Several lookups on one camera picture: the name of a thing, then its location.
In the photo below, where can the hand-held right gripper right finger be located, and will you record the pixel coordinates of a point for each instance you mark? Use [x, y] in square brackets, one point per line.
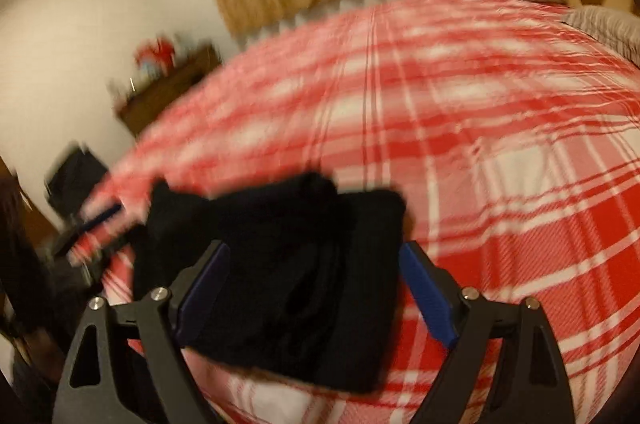
[425, 294]

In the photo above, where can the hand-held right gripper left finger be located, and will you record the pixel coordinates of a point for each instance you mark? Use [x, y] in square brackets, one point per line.
[200, 294]

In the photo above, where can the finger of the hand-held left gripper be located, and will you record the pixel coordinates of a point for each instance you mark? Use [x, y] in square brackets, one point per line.
[105, 214]

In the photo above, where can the black pants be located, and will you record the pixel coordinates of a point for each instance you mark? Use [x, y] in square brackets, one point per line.
[280, 264]

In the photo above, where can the black folding chair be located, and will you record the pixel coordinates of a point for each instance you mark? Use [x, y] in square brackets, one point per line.
[77, 181]

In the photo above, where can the wooden desk with drawers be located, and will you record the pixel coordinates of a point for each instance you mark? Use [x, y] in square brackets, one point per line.
[165, 96]

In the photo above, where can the red plaid bed sheet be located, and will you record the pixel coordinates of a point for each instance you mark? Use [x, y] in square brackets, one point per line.
[450, 144]

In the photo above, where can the striped pillow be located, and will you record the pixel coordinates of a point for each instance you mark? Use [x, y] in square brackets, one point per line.
[607, 31]

